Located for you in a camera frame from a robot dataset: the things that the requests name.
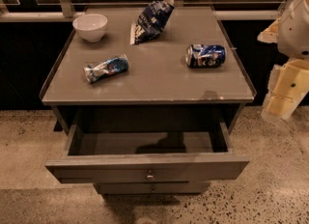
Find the grey top drawer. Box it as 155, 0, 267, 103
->
44, 120, 251, 184

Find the grey drawer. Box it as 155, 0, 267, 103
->
44, 120, 251, 184
94, 182, 210, 195

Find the grey drawer cabinet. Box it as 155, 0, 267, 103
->
39, 6, 258, 196

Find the grey bottom drawer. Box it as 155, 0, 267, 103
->
94, 182, 210, 195

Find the blue soda can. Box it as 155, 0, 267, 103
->
185, 44, 227, 69

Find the blue chip bag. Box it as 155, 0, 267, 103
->
133, 1, 175, 44

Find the crushed blue plastic bottle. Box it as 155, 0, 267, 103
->
83, 54, 128, 84

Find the white ceramic bowl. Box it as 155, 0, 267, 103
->
72, 14, 108, 42

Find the metal window railing frame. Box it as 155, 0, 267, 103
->
0, 0, 309, 23

